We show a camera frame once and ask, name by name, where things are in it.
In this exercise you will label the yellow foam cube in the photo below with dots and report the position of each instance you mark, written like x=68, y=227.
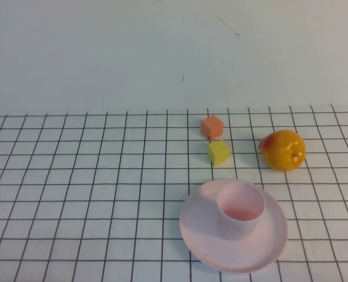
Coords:
x=218, y=154

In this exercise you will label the pink plastic plate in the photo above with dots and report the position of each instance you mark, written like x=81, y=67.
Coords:
x=202, y=241

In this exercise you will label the orange foam cube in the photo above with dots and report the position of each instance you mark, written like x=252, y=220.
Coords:
x=210, y=127

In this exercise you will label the white black-grid table cloth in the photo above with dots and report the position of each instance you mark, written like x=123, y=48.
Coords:
x=44, y=235

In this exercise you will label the pink plastic cup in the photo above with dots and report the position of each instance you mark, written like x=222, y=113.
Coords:
x=235, y=230

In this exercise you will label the orange yellow toy pear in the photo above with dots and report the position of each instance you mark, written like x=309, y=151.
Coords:
x=281, y=152

